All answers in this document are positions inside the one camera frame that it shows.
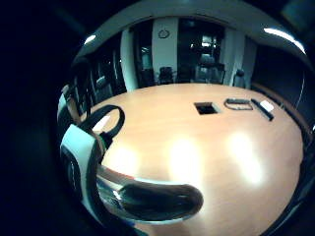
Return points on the long black bar device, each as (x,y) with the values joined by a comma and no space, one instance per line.
(262,110)

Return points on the small white card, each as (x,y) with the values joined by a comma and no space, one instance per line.
(267,105)

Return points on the long ceiling lamp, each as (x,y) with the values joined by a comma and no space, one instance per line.
(284,36)
(89,39)

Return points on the round wall emblem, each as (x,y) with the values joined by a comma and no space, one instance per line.
(163,33)

